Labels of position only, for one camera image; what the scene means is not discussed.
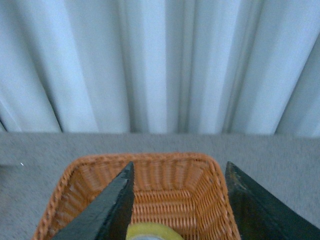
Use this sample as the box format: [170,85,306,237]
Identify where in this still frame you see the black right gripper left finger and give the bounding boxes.
[52,162,135,240]

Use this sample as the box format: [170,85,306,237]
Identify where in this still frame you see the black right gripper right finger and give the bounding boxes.
[225,161,320,240]

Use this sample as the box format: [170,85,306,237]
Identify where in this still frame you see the yellow packing tape roll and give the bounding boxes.
[126,222,184,240]

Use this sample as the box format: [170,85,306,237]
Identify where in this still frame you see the brown wicker basket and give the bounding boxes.
[33,152,241,240]

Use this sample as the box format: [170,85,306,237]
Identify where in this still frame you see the grey-white curtain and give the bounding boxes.
[0,0,320,137]

